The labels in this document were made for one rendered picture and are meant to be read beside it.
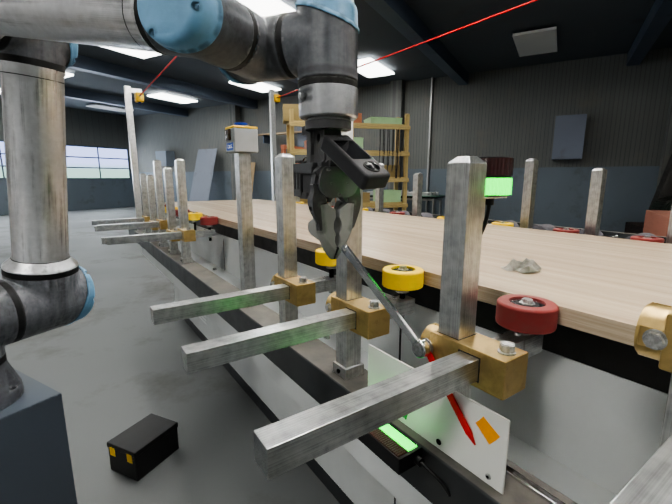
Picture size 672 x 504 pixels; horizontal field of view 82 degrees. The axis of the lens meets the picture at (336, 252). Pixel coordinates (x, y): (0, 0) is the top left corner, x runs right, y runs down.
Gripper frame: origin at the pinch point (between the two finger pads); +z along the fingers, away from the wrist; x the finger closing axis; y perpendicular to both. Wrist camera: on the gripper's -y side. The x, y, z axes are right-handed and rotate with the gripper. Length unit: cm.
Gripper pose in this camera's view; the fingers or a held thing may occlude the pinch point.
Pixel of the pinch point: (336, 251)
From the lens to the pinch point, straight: 61.3
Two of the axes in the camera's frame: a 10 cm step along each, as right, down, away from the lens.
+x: -8.2, 1.1, -5.6
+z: 0.0, 9.8, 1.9
